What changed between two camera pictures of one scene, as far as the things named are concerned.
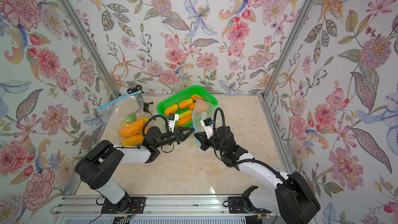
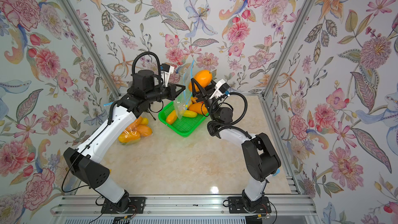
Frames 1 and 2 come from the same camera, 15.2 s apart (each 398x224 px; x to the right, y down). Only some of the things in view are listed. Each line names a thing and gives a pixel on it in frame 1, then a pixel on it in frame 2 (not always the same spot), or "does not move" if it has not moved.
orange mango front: [199, 107] does not move
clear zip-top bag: [202, 110] -> [184, 77]
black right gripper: [204, 139] -> [206, 100]
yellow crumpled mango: [189, 112] does not move
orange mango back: [185, 103] -> [203, 77]
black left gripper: [178, 137] -> [171, 91]
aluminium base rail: [74, 205] does not move
